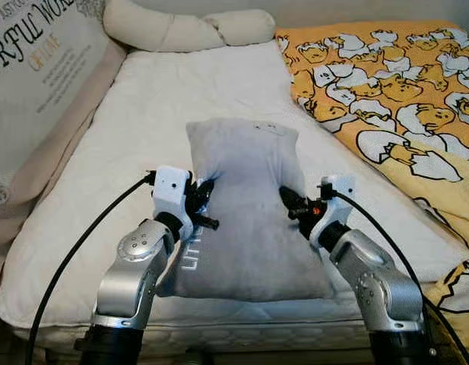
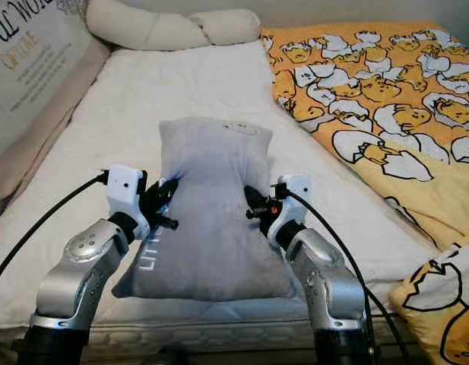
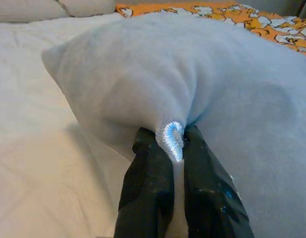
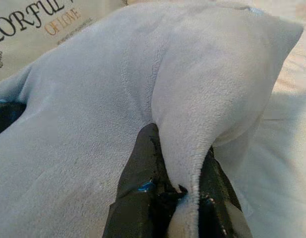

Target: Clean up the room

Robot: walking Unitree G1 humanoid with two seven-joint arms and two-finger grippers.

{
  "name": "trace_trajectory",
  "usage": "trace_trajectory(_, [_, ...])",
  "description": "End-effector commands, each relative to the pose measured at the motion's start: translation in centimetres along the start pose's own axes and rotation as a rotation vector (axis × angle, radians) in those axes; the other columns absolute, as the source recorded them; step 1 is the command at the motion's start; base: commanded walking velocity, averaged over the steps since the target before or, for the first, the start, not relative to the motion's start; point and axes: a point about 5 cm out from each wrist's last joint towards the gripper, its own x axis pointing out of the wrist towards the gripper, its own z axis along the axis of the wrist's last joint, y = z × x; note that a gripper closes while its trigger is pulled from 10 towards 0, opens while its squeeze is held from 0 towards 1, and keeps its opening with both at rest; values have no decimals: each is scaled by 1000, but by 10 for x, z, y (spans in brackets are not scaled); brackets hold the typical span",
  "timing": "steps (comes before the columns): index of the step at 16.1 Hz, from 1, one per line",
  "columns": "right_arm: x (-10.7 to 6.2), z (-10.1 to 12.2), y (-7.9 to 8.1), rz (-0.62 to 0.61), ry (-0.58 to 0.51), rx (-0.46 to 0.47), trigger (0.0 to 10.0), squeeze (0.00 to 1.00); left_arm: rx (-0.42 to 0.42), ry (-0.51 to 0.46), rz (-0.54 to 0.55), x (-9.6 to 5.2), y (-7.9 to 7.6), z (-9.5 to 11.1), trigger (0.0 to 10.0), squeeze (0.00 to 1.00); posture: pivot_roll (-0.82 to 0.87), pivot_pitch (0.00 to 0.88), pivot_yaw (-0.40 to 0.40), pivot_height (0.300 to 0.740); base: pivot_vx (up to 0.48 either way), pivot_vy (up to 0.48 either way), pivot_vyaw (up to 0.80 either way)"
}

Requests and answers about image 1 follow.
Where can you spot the yellow egg cartoon blanket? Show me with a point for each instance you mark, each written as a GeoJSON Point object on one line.
{"type": "Point", "coordinates": [386, 84]}

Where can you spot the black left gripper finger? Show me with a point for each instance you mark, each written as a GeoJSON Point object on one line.
{"type": "Point", "coordinates": [204, 190]}
{"type": "Point", "coordinates": [205, 223]}

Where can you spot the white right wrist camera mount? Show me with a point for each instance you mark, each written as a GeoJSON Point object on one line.
{"type": "Point", "coordinates": [342, 186]}

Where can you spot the white quilted mattress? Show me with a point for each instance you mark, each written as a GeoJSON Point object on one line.
{"type": "Point", "coordinates": [143, 99]}

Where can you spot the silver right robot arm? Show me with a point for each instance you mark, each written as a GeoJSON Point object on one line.
{"type": "Point", "coordinates": [378, 281]}

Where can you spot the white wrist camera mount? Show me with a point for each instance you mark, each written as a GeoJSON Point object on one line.
{"type": "Point", "coordinates": [169, 190]}
{"type": "Point", "coordinates": [342, 186]}

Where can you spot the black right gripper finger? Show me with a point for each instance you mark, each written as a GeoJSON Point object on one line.
{"type": "Point", "coordinates": [292, 198]}
{"type": "Point", "coordinates": [296, 216]}

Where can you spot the grey plush pillow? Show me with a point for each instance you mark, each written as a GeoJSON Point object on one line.
{"type": "Point", "coordinates": [249, 213]}

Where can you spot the beige padded bed bumper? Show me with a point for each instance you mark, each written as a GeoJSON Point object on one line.
{"type": "Point", "coordinates": [67, 137]}

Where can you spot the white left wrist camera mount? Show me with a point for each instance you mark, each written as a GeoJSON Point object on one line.
{"type": "Point", "coordinates": [169, 190]}

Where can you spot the long cream bolster pillow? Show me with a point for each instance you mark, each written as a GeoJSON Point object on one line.
{"type": "Point", "coordinates": [173, 30]}

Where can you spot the grey cushion with printed text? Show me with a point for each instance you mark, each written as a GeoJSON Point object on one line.
{"type": "Point", "coordinates": [36, 76]}

